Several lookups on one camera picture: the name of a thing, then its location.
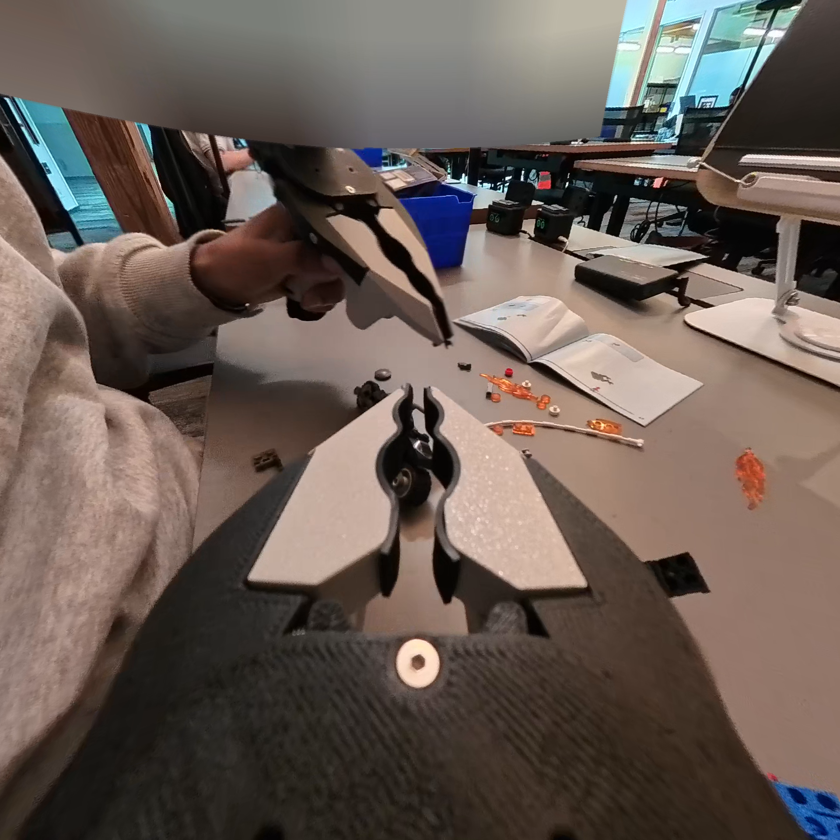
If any black and orange lego figure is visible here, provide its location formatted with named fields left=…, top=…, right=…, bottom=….
left=646, top=553, right=711, bottom=597

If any white lego chain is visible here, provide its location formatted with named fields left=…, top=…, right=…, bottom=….
left=484, top=420, right=645, bottom=449

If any white monitor stand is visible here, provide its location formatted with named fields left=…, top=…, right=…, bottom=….
left=684, top=154, right=840, bottom=388

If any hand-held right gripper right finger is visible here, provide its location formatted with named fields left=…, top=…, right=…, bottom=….
left=423, top=386, right=589, bottom=621

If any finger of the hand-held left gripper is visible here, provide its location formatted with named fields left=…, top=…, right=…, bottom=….
left=325, top=209, right=450, bottom=347
left=374, top=196, right=455, bottom=341

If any wooden post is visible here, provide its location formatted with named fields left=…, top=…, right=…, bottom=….
left=62, top=108, right=182, bottom=247

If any small orange flame lego piece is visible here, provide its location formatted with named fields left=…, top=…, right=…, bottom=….
left=735, top=448, right=767, bottom=511

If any lego instruction booklet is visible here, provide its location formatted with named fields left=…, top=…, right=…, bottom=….
left=454, top=295, right=704, bottom=427

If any person's left hand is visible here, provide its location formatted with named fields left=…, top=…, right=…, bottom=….
left=189, top=203, right=347, bottom=315

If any dark product box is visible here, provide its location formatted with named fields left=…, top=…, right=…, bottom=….
left=377, top=164, right=447, bottom=195

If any black power cable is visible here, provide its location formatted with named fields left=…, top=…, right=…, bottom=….
left=669, top=276, right=716, bottom=308

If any large blue storage bin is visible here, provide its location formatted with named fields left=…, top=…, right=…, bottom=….
left=354, top=147, right=476, bottom=270

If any large orange flame lego piece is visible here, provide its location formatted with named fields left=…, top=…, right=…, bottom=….
left=479, top=373, right=536, bottom=401

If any black portable monitor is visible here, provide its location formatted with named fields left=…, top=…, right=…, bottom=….
left=712, top=0, right=840, bottom=173

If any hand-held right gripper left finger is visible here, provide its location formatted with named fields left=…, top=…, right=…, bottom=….
left=246, top=384, right=414, bottom=619

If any person's grey sweatshirt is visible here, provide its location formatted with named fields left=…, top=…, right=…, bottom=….
left=0, top=154, right=204, bottom=840

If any black power brick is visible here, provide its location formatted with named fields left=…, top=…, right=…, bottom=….
left=575, top=255, right=680, bottom=301

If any lego motorcycle model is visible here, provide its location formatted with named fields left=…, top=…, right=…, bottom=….
left=353, top=379, right=439, bottom=509

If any blue and red lego figure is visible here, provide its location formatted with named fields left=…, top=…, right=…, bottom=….
left=769, top=777, right=840, bottom=840

